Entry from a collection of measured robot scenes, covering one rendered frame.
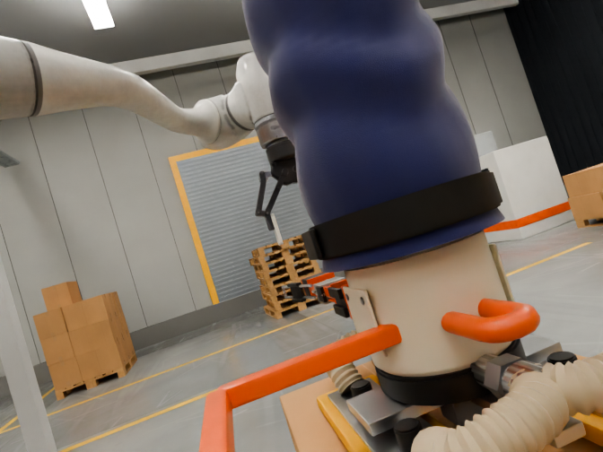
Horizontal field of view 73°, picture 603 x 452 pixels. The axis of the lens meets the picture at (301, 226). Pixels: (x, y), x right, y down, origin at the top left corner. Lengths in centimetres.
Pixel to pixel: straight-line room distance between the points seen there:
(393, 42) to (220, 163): 962
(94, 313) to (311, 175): 695
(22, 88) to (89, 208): 958
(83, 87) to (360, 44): 41
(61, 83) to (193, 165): 934
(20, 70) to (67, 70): 6
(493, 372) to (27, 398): 324
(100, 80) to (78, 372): 694
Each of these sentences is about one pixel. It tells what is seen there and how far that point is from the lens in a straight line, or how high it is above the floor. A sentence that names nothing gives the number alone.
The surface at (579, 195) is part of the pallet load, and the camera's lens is 801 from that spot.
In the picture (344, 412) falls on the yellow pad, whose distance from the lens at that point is 58.
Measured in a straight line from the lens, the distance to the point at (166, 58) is 1044.
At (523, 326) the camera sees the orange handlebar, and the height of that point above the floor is 108.
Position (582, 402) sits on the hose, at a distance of 40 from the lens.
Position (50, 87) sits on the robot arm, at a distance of 67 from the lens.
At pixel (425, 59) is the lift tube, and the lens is 45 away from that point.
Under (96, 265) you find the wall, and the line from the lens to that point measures 1006.
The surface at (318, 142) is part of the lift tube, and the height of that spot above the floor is 130.
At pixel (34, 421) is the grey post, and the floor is 60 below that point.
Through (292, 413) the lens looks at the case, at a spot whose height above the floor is 94.
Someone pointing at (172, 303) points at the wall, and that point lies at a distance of 985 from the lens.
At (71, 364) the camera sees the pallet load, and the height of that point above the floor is 45.
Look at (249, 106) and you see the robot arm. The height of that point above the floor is 152.
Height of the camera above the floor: 121
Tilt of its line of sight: 2 degrees up
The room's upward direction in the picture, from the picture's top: 18 degrees counter-clockwise
